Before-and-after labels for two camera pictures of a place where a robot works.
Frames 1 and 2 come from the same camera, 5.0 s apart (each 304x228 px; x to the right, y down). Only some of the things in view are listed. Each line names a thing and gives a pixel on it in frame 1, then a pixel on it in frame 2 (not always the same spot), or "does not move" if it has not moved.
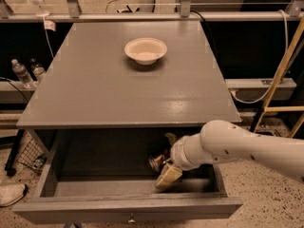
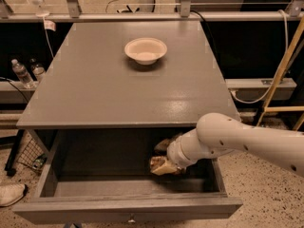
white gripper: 178,154 → 175,155
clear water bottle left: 22,74 does not move
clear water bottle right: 37,68 does not move
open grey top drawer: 103,176 does not move
